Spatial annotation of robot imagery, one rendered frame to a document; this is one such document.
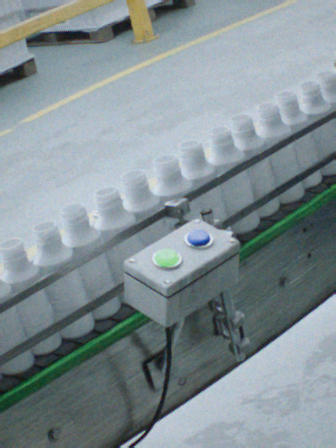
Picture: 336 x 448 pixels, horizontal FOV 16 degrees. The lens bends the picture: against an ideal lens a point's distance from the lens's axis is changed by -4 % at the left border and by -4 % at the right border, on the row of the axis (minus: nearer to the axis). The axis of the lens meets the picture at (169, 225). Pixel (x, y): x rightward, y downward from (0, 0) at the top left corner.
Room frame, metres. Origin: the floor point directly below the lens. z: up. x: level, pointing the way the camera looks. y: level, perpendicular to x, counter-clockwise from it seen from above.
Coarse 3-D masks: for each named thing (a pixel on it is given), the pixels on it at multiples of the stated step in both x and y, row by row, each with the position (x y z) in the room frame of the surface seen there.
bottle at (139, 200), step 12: (132, 180) 1.67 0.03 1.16; (144, 180) 1.68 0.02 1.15; (132, 192) 1.67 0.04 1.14; (144, 192) 1.67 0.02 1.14; (132, 204) 1.67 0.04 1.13; (144, 204) 1.67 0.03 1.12; (156, 204) 1.67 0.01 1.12; (144, 216) 1.66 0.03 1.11; (144, 228) 1.66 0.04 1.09; (156, 228) 1.66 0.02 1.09; (144, 240) 1.66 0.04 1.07; (156, 240) 1.66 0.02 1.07
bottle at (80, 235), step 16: (64, 208) 1.62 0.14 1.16; (80, 208) 1.61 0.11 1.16; (64, 224) 1.61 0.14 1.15; (80, 224) 1.60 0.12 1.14; (64, 240) 1.60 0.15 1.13; (80, 240) 1.59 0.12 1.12; (96, 240) 1.59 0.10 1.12; (80, 272) 1.59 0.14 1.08; (96, 272) 1.59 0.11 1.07; (96, 288) 1.58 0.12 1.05; (112, 288) 1.60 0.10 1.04; (112, 304) 1.59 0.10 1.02; (96, 320) 1.59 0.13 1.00
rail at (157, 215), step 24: (288, 144) 1.84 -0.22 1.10; (240, 168) 1.77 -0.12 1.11; (312, 168) 1.87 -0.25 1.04; (192, 192) 1.70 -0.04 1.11; (240, 216) 1.75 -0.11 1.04; (120, 240) 1.61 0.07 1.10; (72, 264) 1.55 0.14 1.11; (120, 288) 1.59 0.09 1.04; (0, 312) 1.46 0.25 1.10; (72, 312) 1.54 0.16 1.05; (48, 336) 1.50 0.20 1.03; (0, 360) 1.44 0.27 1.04
